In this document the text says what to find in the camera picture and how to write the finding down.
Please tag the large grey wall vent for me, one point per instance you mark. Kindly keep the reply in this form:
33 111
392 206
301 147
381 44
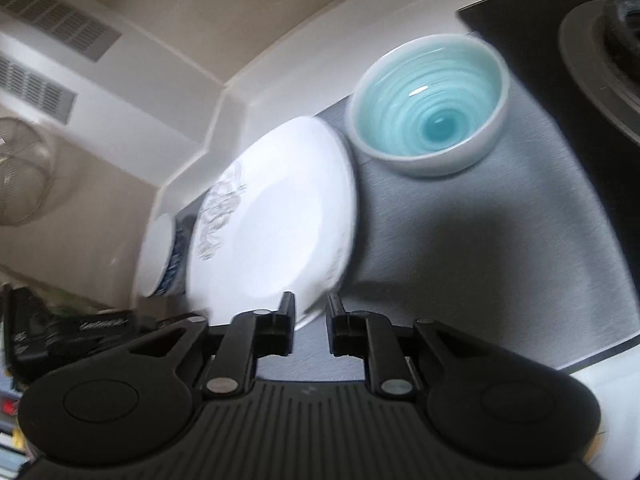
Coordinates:
55 15

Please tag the black cooktop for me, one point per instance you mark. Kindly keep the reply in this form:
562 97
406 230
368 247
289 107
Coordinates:
530 60

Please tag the grey stove burner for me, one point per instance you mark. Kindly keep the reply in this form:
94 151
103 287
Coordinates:
580 60

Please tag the white plate with grey print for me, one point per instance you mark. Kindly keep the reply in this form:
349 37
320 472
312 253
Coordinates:
280 220

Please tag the light blue glazed bowl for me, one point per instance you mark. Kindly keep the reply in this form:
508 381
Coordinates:
430 110

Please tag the white bowl with blue pattern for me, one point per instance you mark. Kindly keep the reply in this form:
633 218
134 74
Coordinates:
155 255

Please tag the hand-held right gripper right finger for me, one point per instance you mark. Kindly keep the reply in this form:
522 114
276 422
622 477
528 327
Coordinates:
333 322

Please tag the small grey wall vent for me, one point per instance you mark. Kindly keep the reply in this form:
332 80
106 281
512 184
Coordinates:
35 87

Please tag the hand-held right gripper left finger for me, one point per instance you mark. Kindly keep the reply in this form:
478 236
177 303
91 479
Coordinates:
287 317

